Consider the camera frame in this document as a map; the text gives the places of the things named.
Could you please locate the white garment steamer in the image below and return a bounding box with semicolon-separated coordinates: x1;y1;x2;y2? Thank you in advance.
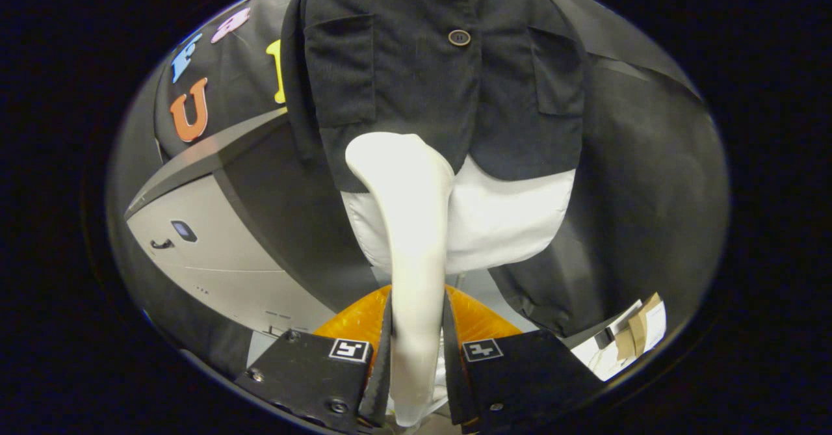
344;131;456;428

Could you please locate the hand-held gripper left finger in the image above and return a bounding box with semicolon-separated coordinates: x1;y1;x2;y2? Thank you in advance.
235;285;394;434

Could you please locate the grey cabinet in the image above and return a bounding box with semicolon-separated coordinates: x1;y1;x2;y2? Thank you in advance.
123;107;381;358

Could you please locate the black suit jacket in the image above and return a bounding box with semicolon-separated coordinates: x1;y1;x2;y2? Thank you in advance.
281;0;592;194

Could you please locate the white paper box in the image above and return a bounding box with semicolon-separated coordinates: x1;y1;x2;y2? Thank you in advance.
572;300;668;382

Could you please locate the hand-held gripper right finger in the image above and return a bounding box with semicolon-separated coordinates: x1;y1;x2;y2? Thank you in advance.
444;285;605;434

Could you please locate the white mannequin torso with stand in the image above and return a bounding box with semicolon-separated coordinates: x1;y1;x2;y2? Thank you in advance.
340;155;577;276

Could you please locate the brown cardboard piece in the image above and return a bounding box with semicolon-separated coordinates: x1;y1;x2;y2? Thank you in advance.
614;292;662;362

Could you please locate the black backdrop cloth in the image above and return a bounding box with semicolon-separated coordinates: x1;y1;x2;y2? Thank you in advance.
107;0;730;374

